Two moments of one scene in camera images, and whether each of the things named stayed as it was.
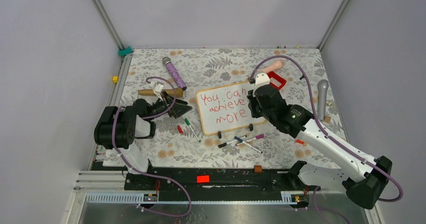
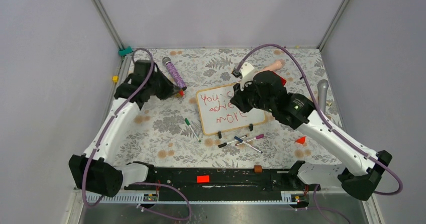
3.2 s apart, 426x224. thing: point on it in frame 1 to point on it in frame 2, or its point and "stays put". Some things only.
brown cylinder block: [257, 168] stays put
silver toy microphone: [322, 85] stays put
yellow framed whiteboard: [225, 108] stays put
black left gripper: [178, 108] to [170, 90]
